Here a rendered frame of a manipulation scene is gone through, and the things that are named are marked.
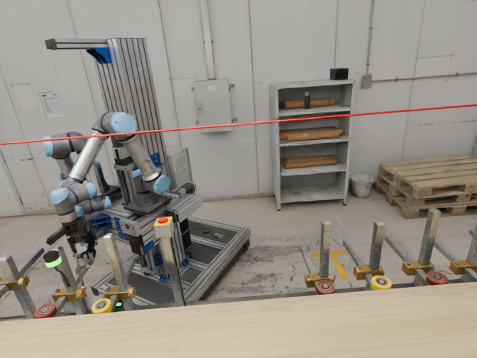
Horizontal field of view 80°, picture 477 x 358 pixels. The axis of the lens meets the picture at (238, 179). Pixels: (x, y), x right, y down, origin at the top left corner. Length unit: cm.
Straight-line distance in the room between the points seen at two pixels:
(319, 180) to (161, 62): 258
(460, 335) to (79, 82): 405
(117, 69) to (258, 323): 161
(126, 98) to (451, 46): 381
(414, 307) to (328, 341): 40
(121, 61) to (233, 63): 196
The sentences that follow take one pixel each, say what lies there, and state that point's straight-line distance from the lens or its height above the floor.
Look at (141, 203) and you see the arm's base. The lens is 193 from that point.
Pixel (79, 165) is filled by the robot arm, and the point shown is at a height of 142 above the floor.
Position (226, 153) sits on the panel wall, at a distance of 390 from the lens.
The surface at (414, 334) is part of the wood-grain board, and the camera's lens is 134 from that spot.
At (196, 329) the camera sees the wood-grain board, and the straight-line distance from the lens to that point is 128.
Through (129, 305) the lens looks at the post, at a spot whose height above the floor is 76.
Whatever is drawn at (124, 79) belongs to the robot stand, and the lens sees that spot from 199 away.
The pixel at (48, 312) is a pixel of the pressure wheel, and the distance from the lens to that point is 161.
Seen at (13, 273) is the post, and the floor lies 101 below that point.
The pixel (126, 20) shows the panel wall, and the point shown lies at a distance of 391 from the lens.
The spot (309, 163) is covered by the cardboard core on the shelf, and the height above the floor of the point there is 58.
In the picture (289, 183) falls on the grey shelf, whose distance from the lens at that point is 413.
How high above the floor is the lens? 187
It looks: 23 degrees down
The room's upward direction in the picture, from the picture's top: 5 degrees counter-clockwise
